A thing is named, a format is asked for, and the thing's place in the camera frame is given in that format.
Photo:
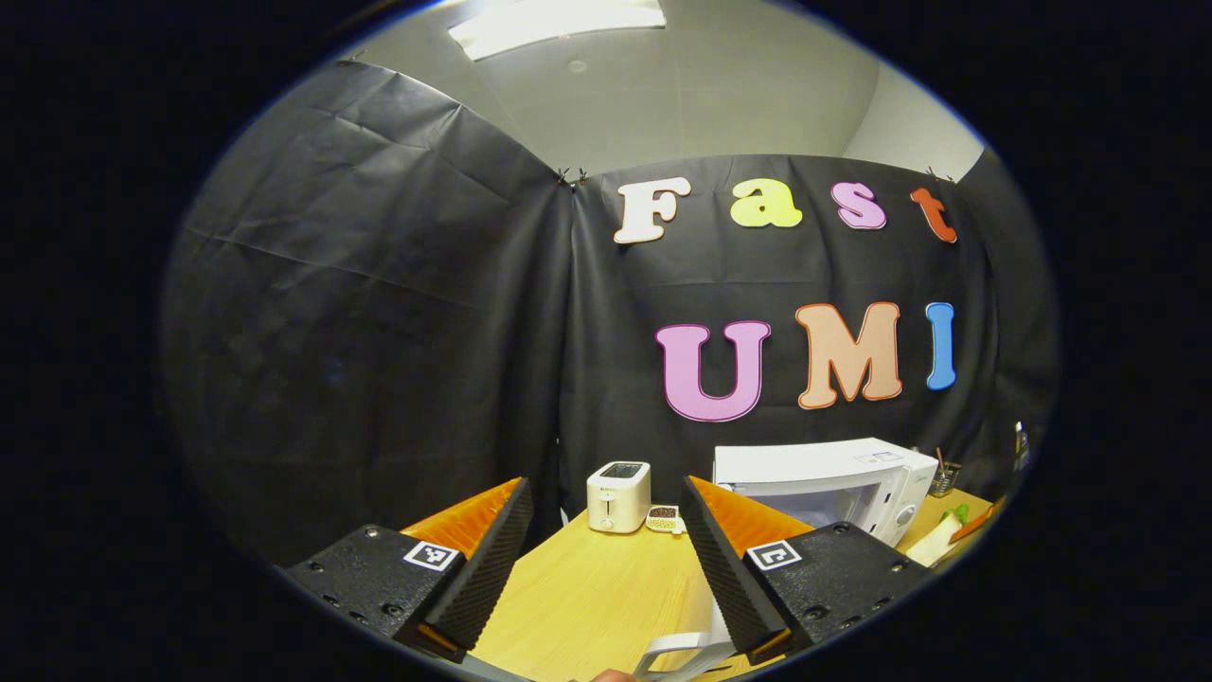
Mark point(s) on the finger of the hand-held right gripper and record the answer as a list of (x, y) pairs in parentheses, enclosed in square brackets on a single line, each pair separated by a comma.
[(980, 519)]

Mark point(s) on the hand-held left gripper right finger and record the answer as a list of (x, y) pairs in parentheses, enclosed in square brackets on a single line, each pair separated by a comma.
[(724, 568)]

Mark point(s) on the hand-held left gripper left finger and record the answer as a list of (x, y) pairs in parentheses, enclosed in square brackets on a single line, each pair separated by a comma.
[(483, 578)]

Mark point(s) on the bread and lettuce sandwich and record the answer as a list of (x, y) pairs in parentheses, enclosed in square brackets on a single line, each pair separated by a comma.
[(930, 545)]

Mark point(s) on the white microwave oven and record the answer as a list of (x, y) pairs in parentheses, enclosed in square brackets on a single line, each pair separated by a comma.
[(814, 464)]

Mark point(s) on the white divided dish with beans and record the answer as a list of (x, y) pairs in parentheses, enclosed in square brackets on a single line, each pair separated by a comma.
[(663, 516)]

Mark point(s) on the white toaster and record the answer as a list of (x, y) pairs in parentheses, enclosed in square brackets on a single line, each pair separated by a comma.
[(617, 497)]

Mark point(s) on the black backdrop cloth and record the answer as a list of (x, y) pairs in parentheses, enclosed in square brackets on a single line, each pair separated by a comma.
[(379, 332)]

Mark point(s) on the ceiling light panel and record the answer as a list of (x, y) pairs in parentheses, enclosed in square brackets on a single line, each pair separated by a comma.
[(559, 24)]

